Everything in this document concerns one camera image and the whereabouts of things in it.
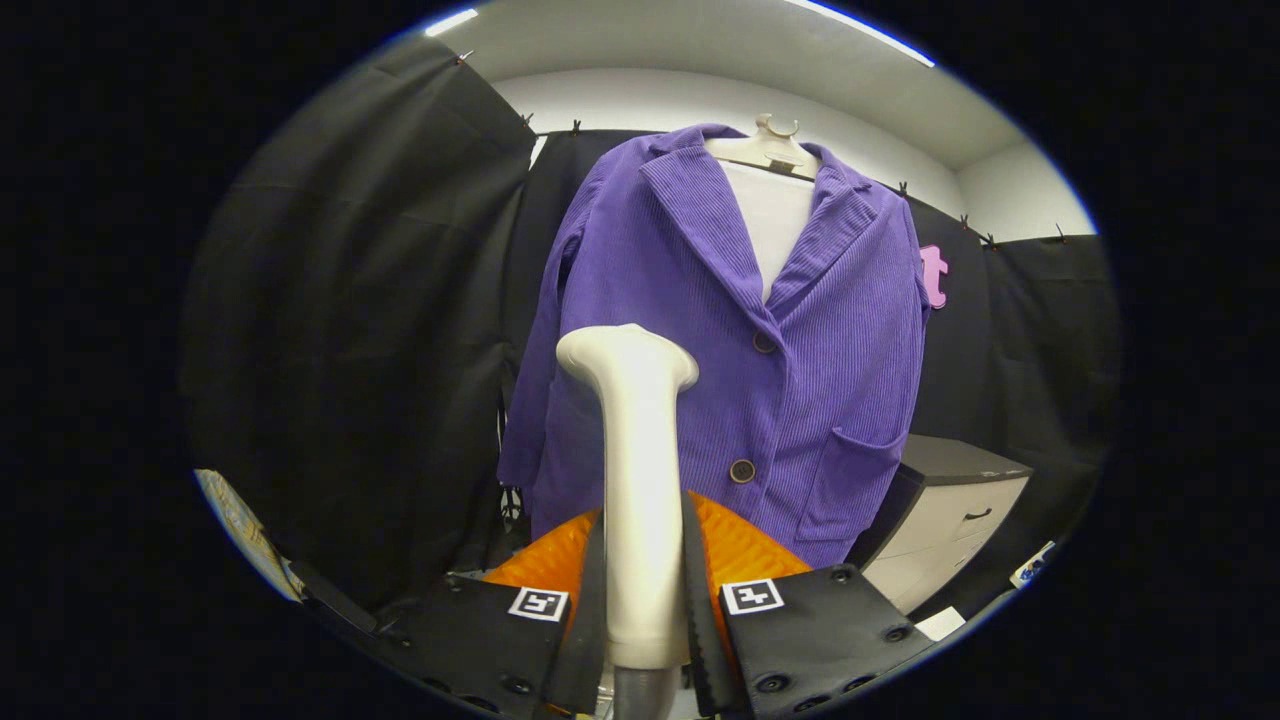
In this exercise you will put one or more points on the narrow ceiling light strip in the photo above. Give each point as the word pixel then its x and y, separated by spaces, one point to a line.
pixel 452 22

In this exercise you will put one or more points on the white cabinet with dark top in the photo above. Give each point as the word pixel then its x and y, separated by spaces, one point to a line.
pixel 950 520

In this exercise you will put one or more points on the white garment steamer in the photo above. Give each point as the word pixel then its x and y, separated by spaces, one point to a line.
pixel 640 480

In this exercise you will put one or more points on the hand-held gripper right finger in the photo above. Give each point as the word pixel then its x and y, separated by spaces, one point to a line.
pixel 700 620

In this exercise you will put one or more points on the white tray of small items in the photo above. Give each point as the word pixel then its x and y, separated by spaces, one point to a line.
pixel 1033 565

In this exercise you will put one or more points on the white paper sheet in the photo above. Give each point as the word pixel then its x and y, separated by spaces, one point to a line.
pixel 940 622

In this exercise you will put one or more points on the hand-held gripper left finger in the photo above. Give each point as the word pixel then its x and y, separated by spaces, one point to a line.
pixel 592 620

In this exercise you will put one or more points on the white mannequin form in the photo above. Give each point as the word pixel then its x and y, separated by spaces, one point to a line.
pixel 775 220

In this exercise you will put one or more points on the wide ceiling light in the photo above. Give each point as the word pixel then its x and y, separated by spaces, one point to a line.
pixel 870 35

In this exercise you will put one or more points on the beige clothes hanger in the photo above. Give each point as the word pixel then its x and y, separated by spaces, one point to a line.
pixel 765 152

